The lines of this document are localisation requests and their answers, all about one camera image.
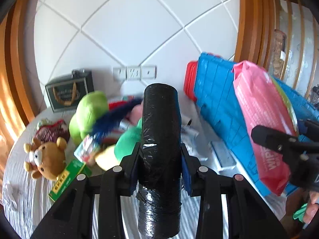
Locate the blue feather toy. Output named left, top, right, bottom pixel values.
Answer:
left=89, top=98, right=143, bottom=144

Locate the dark green plush toy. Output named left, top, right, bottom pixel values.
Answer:
left=114, top=118, right=142, bottom=162

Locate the brown teddy bear plush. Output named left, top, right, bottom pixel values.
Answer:
left=23, top=137, right=67, bottom=181

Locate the white wall socket panel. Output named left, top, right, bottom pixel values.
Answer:
left=112, top=65, right=157, bottom=81

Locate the black gift bag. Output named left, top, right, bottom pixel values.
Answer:
left=45, top=69, right=94, bottom=112

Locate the light green plush toy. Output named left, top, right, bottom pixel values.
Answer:
left=69, top=91, right=109, bottom=146

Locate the red lidded container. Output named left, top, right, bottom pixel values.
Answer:
left=183, top=61, right=197, bottom=102

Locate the green tea box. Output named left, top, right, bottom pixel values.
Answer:
left=48, top=159, right=92, bottom=202

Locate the white crumpled glove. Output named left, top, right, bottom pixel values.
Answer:
left=3, top=181, right=19, bottom=212

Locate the black roll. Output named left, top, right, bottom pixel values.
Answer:
left=137, top=83, right=182, bottom=238

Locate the operator hand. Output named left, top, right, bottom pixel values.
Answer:
left=303, top=192, right=318, bottom=224

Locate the pink green wipes pack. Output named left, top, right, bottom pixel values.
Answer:
left=231, top=60, right=300, bottom=197

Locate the rolled patterned mat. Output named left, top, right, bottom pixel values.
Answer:
left=269, top=29, right=287, bottom=79

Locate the red patterned pouch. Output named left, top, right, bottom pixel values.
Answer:
left=34, top=118, right=70, bottom=143

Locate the blue plastic crate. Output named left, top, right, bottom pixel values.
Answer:
left=193, top=52, right=319, bottom=197

